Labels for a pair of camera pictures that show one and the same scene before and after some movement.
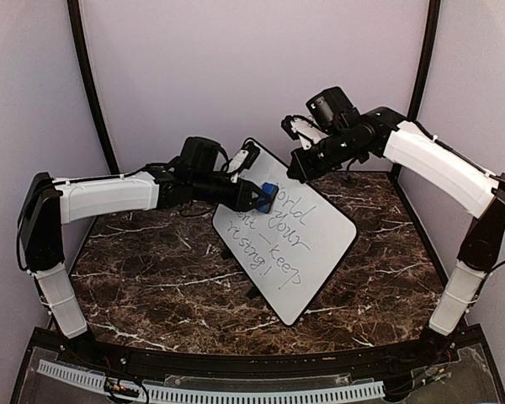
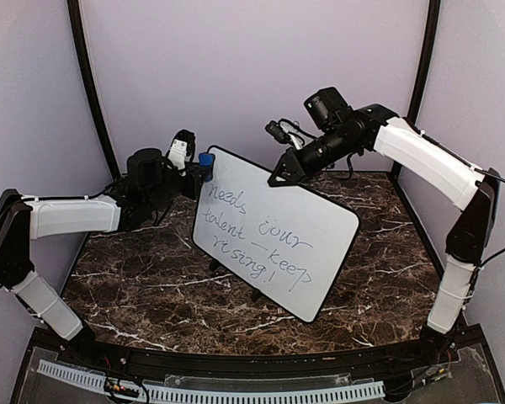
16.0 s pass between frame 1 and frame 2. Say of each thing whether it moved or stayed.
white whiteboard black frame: moved
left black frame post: stayed
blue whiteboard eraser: moved
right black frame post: stayed
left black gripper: moved
